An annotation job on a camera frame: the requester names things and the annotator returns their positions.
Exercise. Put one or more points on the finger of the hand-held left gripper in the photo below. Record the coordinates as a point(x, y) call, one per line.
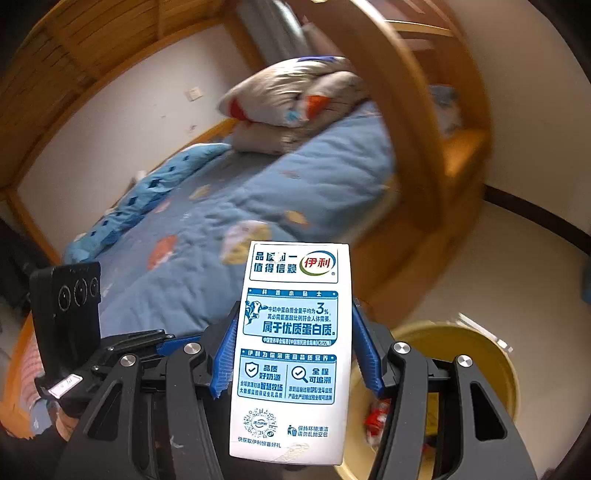
point(173, 347)

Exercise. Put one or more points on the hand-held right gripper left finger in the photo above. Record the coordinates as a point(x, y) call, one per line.
point(224, 364)

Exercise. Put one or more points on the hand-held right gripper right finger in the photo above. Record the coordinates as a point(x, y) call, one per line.
point(367, 355)

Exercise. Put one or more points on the red plastic bag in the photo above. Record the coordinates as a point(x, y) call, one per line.
point(377, 417)

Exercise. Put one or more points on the white milk carton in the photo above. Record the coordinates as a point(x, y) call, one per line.
point(291, 369)

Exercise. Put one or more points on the yellow round bin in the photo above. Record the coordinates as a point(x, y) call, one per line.
point(461, 341)

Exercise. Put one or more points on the dark clothing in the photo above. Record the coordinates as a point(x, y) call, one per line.
point(27, 457)

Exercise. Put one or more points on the blue printed blanket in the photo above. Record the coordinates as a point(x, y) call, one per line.
point(207, 207)

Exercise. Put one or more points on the light blue patterned cloth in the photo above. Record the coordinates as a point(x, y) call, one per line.
point(152, 184)

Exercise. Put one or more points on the blue white cloth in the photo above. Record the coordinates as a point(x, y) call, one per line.
point(445, 110)

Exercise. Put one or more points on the folded beige printed quilt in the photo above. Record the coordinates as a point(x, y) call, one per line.
point(286, 92)

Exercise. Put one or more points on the grey curtain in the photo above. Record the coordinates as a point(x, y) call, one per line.
point(277, 27)

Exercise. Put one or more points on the white wall socket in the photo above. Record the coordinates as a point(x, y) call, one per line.
point(194, 93)

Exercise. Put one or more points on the wooden bed frame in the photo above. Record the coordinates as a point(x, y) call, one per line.
point(406, 92)

